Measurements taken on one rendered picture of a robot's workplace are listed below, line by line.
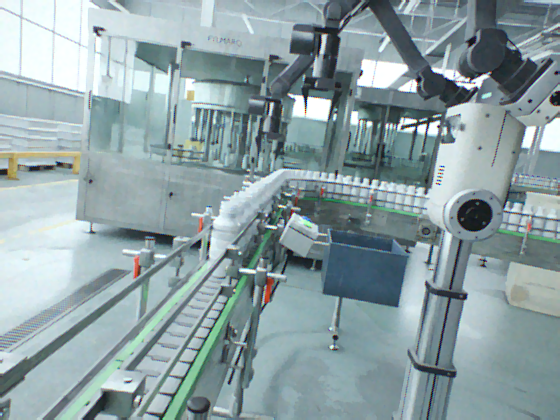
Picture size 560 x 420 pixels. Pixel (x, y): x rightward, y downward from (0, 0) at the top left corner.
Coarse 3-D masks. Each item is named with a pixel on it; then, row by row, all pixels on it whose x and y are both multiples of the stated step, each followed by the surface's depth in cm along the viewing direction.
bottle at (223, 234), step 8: (224, 208) 95; (232, 208) 95; (224, 216) 95; (232, 216) 96; (216, 224) 95; (224, 224) 95; (232, 224) 95; (216, 232) 95; (224, 232) 95; (232, 232) 95; (216, 240) 95; (224, 240) 95; (232, 240) 96; (216, 248) 96; (224, 248) 95; (216, 256) 96; (208, 264) 97; (224, 264) 96; (216, 272) 96; (224, 272) 96
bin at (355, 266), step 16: (336, 240) 209; (352, 240) 209; (368, 240) 208; (384, 240) 207; (336, 256) 179; (352, 256) 179; (368, 256) 178; (384, 256) 178; (400, 256) 177; (288, 272) 208; (336, 272) 180; (352, 272) 180; (368, 272) 179; (384, 272) 179; (400, 272) 178; (304, 288) 188; (336, 288) 181; (352, 288) 181; (368, 288) 180; (384, 288) 180; (400, 288) 179; (384, 304) 181
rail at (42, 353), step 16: (192, 240) 81; (176, 256) 72; (208, 256) 99; (224, 256) 75; (240, 256) 100; (144, 272) 59; (192, 272) 85; (208, 272) 63; (128, 288) 53; (176, 288) 75; (192, 288) 55; (112, 304) 49; (160, 304) 68; (208, 304) 69; (80, 320) 43; (144, 320) 61; (64, 336) 40; (128, 336) 56; (160, 336) 44; (192, 336) 59; (32, 352) 36; (48, 352) 38; (112, 352) 52; (144, 352) 40; (176, 352) 53; (16, 368) 34; (32, 368) 36; (96, 368) 48; (128, 368) 36; (0, 384) 33; (80, 384) 45; (160, 384) 47; (64, 400) 42; (96, 400) 31; (144, 400) 43; (48, 416) 40; (80, 416) 30; (96, 416) 32
